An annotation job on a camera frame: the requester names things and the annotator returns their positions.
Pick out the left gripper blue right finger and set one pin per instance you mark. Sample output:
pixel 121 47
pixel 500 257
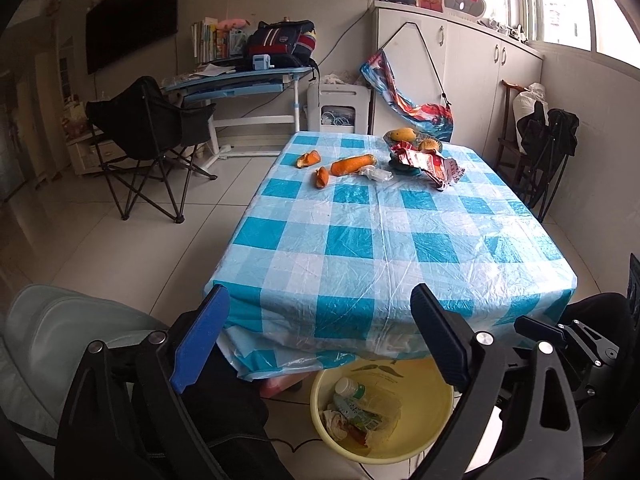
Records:
pixel 516 418

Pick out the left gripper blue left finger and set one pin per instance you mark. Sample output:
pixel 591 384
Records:
pixel 124 418

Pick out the clear plastic water bottle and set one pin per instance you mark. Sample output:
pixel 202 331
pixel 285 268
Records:
pixel 348 395

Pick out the large white tissue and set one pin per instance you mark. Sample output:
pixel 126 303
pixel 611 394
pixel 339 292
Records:
pixel 336 424

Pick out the red orange snack bag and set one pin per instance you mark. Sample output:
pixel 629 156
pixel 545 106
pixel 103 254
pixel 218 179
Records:
pixel 441 171

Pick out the small clear plastic wrapper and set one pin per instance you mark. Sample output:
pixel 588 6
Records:
pixel 375 174

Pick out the long orange peel piece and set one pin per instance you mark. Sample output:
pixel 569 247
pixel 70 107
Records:
pixel 349 165

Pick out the milk carton pack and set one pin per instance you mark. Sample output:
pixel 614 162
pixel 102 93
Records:
pixel 375 438

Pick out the yellow plastic basin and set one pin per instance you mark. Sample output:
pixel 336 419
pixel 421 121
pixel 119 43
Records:
pixel 413 387

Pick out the light blue sofa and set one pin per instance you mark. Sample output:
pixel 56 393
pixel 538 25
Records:
pixel 43 337

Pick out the black tracker device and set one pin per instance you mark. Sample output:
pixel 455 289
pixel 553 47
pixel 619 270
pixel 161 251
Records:
pixel 633 288

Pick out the blue white checkered tablecloth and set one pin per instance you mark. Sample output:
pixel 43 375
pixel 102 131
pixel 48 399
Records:
pixel 318 277

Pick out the brown wooden chair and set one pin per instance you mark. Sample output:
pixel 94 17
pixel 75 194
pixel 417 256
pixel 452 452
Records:
pixel 510 161

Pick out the black folding camp chair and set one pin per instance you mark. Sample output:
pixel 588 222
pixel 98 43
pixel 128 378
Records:
pixel 148 145

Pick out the folded black chair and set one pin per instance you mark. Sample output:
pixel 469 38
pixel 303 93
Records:
pixel 549 139

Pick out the front yellow mango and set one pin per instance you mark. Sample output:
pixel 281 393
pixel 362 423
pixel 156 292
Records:
pixel 430 145

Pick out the yellow mango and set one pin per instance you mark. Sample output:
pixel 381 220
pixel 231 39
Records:
pixel 430 145
pixel 402 135

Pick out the dark glass fruit bowl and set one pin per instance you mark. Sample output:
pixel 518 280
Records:
pixel 419 138

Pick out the rear yellow mango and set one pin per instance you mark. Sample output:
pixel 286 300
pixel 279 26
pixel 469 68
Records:
pixel 402 135

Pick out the colourful hanging cloth bag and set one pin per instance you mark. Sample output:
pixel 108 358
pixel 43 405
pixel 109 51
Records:
pixel 434 119

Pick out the white stuffed bag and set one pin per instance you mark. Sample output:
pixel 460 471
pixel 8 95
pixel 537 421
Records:
pixel 524 105

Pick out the blue study desk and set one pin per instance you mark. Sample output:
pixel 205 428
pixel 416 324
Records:
pixel 209 89

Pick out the row of books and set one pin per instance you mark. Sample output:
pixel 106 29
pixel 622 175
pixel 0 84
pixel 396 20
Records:
pixel 214 40

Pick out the dark striped backpack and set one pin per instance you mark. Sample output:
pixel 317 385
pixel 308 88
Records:
pixel 289 44

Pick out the white wall cabinet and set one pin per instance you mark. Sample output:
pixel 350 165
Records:
pixel 471 61

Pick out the black wall television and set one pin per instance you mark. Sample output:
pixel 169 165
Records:
pixel 117 28

